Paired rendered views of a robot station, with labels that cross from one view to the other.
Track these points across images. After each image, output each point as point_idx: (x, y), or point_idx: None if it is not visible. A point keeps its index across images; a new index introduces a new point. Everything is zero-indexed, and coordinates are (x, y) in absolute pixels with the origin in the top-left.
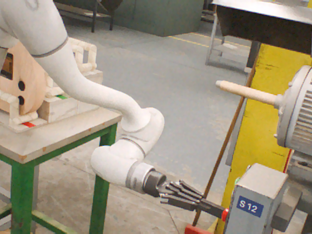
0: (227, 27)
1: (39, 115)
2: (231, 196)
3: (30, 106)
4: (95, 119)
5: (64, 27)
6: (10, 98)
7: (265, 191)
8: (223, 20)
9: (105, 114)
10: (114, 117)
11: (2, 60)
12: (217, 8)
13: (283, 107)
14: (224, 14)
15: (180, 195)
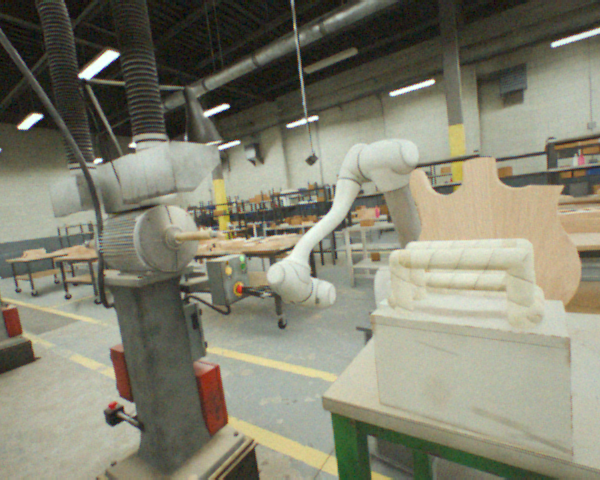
0: (184, 181)
1: None
2: (246, 264)
3: None
4: (365, 365)
5: (339, 175)
6: None
7: (232, 254)
8: (198, 173)
9: (355, 384)
10: (334, 382)
11: (385, 198)
12: (215, 160)
13: (195, 229)
14: (198, 166)
15: (267, 287)
